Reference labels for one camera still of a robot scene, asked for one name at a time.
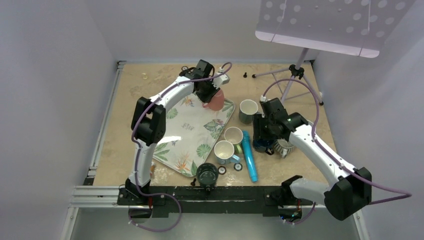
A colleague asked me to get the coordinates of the floral serving tray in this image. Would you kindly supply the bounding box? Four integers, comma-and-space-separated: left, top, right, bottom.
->
153, 90, 235, 177

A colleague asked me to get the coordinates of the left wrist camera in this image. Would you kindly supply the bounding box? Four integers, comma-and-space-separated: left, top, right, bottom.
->
213, 67, 230, 89

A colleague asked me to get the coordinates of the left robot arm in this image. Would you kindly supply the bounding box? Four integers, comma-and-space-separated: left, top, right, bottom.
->
124, 59, 232, 205

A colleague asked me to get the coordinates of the dark grey angular mug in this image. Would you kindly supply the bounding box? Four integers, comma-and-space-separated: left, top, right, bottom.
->
238, 99, 259, 124

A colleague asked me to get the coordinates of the dark grey round mug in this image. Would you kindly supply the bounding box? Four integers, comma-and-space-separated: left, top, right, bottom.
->
196, 162, 219, 192

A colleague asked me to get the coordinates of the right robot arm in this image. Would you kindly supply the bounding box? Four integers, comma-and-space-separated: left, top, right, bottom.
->
253, 96, 372, 221

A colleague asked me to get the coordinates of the blue toy microphone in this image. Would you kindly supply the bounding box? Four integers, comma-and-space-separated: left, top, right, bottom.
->
241, 130, 258, 183

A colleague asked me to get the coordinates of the black ring marker left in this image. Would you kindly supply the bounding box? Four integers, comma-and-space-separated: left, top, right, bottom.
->
217, 166, 227, 175

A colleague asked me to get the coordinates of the dark blue mug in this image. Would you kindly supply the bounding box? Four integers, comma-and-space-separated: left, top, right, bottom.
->
252, 139, 275, 156

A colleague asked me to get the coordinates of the striped grey white mug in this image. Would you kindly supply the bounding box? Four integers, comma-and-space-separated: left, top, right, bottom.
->
273, 139, 296, 159

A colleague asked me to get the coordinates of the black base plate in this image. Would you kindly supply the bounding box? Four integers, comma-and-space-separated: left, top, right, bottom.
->
117, 186, 312, 218

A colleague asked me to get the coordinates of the black ring marker right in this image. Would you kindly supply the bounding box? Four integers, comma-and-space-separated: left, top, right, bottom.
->
233, 163, 243, 172

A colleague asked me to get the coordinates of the lilac music stand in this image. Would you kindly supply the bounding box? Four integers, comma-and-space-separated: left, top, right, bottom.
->
251, 0, 418, 107

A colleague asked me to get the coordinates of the light blue mug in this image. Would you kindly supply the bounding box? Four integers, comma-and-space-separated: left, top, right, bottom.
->
213, 140, 241, 165

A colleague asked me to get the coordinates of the light green mug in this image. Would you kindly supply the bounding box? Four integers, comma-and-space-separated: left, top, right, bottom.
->
224, 126, 243, 145

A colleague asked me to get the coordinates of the small colourful toy figure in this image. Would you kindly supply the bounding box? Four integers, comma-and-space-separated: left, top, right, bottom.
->
149, 162, 156, 177

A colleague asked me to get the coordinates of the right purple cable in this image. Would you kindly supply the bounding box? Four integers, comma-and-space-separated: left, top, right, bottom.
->
260, 77, 413, 226

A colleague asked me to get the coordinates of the pink salmon mug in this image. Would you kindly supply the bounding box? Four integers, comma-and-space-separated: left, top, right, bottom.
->
202, 89, 225, 111

